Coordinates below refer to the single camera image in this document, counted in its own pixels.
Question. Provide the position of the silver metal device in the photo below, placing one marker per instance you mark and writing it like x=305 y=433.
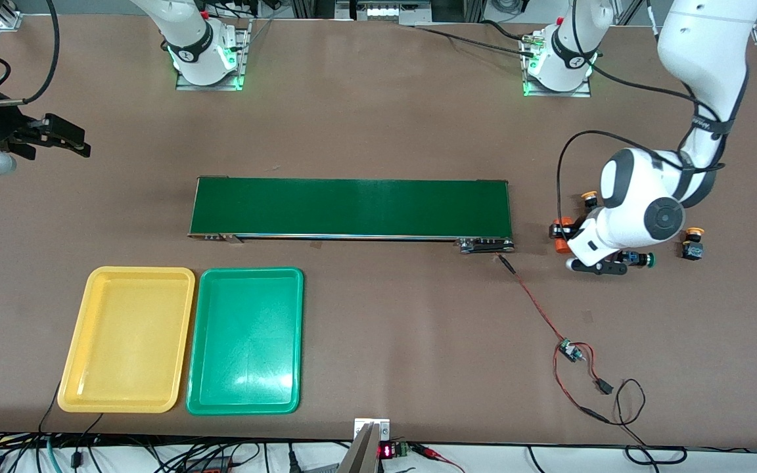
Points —
x=378 y=10

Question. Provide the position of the red digit display module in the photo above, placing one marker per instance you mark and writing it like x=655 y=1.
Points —
x=386 y=451

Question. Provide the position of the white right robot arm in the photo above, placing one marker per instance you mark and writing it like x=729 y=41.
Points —
x=181 y=20

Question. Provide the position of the green plastic tray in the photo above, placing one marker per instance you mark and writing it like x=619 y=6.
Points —
x=245 y=341

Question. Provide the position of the small green circuit board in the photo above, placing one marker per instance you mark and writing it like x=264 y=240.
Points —
x=571 y=351

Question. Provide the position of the silver metal bracket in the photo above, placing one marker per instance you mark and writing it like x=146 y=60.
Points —
x=360 y=426

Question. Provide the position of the green push button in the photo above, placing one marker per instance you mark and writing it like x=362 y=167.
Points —
x=644 y=260

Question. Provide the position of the red clip lead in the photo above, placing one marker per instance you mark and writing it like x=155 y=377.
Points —
x=428 y=450

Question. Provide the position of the green conveyor belt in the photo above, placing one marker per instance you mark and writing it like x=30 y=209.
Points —
x=352 y=207

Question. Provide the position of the aluminum frame post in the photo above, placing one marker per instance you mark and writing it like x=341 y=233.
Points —
x=298 y=8
x=474 y=10

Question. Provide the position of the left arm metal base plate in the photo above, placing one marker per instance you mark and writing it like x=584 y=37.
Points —
x=559 y=94

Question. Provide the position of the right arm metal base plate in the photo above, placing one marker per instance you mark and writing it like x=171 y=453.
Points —
x=244 y=59

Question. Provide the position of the gray metal stand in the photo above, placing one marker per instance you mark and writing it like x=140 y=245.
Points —
x=359 y=456

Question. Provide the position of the red black plug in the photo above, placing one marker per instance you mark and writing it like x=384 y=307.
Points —
x=211 y=468

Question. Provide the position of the yellow push button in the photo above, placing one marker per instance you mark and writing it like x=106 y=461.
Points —
x=692 y=249
x=590 y=195

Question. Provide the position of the orange cylinder white print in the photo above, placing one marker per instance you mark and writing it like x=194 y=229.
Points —
x=563 y=246

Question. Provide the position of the yellow plastic tray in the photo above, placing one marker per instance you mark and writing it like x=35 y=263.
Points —
x=127 y=341

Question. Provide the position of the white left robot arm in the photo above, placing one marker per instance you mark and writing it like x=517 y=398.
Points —
x=628 y=226

